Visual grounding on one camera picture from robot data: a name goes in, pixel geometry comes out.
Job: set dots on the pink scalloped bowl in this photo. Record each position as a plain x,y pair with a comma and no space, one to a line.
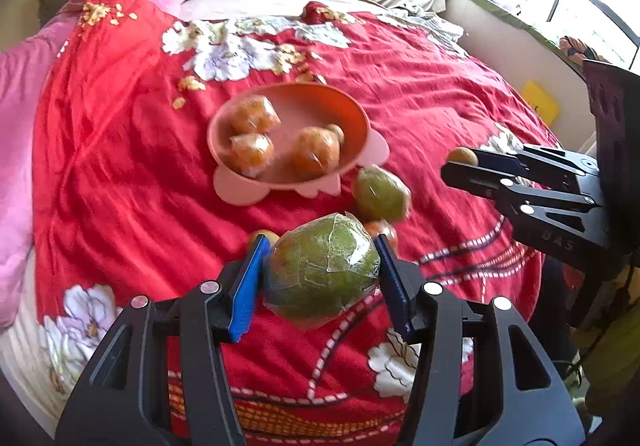
300,101

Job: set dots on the orange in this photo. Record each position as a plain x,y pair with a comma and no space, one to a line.
384,230
315,151
251,154
252,114

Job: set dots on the brown longan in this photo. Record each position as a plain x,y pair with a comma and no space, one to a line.
335,131
267,236
461,156

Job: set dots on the yellow folder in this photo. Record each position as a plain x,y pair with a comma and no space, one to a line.
540,101

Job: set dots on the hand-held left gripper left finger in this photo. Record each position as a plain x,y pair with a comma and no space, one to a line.
247,286

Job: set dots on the green window seat mat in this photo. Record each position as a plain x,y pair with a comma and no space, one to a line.
510,19

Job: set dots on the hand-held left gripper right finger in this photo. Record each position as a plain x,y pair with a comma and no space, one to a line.
395,291

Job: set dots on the crumpled pale cloth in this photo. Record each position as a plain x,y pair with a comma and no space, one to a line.
425,26

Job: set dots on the red floral blanket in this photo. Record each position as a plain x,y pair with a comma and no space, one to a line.
125,151

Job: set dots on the white ribbed mattress cover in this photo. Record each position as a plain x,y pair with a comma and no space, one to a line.
20,351

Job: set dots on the green citrus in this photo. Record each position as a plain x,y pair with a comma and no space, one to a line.
381,193
322,271

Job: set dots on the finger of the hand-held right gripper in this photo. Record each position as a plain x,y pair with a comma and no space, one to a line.
550,164
550,206

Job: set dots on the orange striped cloth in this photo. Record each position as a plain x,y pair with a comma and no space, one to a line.
575,47

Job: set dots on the pink fleece blanket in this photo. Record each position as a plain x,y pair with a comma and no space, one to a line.
20,126

